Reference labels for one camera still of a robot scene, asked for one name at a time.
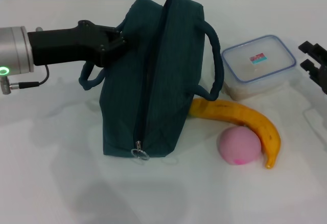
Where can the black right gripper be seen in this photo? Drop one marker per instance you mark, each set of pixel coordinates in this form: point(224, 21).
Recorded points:
point(324, 80)

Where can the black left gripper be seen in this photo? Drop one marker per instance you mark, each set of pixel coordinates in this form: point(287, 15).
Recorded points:
point(64, 45)

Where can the dark teal insulated bag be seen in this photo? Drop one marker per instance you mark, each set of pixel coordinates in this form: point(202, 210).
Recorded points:
point(166, 68)

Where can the clear container with blue lid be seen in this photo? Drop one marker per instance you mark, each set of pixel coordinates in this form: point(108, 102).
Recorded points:
point(242, 63)

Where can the yellow banana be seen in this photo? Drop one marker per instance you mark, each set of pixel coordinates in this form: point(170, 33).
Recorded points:
point(268, 132)

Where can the pink peach toy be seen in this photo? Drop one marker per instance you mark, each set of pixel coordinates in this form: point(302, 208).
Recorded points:
point(237, 144)

